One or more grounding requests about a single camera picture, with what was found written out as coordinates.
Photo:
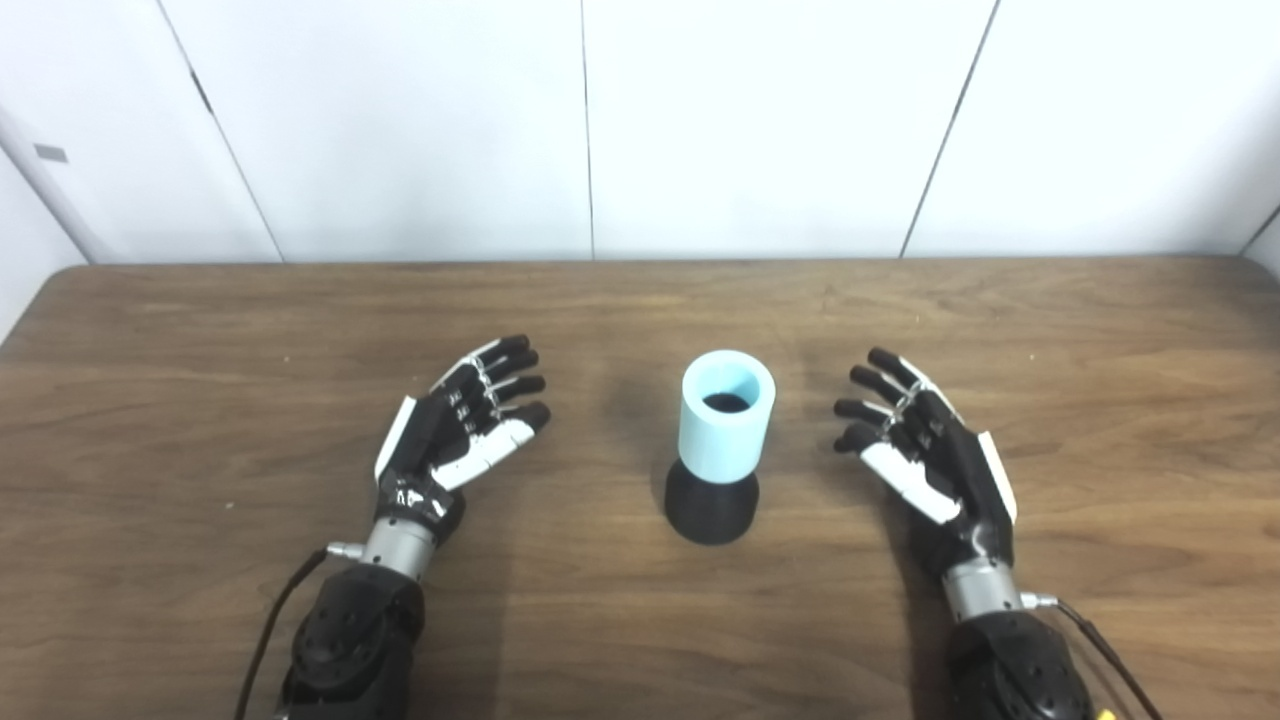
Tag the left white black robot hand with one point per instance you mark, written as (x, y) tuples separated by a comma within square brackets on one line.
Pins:
[(435, 445)]

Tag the light blue cylinder cup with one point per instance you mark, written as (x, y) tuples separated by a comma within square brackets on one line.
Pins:
[(722, 440)]

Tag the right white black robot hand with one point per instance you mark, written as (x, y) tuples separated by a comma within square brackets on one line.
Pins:
[(950, 470)]

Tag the black funnel-shaped vase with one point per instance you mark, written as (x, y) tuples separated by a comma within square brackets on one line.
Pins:
[(712, 510)]

